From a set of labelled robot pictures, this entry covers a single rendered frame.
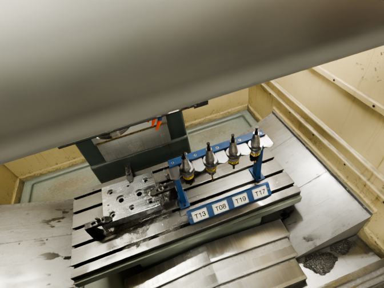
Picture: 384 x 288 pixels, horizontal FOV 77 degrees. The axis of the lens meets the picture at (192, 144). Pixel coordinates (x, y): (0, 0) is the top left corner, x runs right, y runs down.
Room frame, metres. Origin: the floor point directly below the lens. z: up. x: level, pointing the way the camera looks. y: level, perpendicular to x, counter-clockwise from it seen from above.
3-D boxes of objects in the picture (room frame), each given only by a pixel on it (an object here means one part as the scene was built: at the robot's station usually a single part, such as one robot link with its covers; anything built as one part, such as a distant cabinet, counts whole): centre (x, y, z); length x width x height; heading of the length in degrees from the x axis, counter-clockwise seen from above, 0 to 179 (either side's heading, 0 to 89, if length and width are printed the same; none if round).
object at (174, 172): (0.66, 0.10, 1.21); 0.07 x 0.05 x 0.01; 10
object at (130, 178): (0.90, 0.38, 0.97); 0.13 x 0.03 x 0.15; 10
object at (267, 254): (0.36, 0.01, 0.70); 0.90 x 0.30 x 0.16; 100
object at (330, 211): (0.83, -0.36, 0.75); 0.89 x 0.70 x 0.26; 10
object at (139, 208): (0.75, 0.38, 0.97); 0.29 x 0.23 x 0.05; 100
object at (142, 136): (1.16, 0.36, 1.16); 0.48 x 0.05 x 0.51; 100
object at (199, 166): (0.68, -0.01, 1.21); 0.07 x 0.05 x 0.01; 10
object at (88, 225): (0.62, 0.52, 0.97); 0.13 x 0.03 x 0.15; 100
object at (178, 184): (0.71, 0.11, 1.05); 0.10 x 0.05 x 0.30; 10
